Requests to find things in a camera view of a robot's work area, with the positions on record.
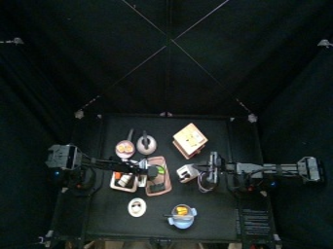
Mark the light blue toy pot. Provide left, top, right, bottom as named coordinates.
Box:
left=166, top=203, right=200, bottom=231

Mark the tan wooden toy box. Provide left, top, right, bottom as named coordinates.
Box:
left=172, top=122, right=210, bottom=160

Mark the white toy toaster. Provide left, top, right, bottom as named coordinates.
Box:
left=176, top=163, right=202, bottom=184

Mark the small frying pan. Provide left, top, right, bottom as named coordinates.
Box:
left=135, top=129, right=160, bottom=156

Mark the pink toy cutting board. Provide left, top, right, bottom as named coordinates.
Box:
left=141, top=156, right=173, bottom=197

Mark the small round white plate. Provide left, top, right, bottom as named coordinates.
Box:
left=126, top=196, right=149, bottom=219

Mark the grey looped cable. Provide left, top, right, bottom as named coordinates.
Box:
left=197, top=172, right=217, bottom=194

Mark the pink toy frying pan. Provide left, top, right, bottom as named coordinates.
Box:
left=115, top=128, right=137, bottom=160

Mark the white rectangular tray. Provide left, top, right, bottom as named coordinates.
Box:
left=110, top=159, right=149, bottom=194

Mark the black toy spoon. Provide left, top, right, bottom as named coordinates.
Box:
left=164, top=213, right=194, bottom=219

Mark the white toy roll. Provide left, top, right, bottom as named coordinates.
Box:
left=118, top=173, right=134, bottom=188

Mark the white text label sticker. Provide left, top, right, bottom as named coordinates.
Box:
left=241, top=207, right=271, bottom=237

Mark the dark green toy food block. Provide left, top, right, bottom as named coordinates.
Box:
left=149, top=182, right=168, bottom=194

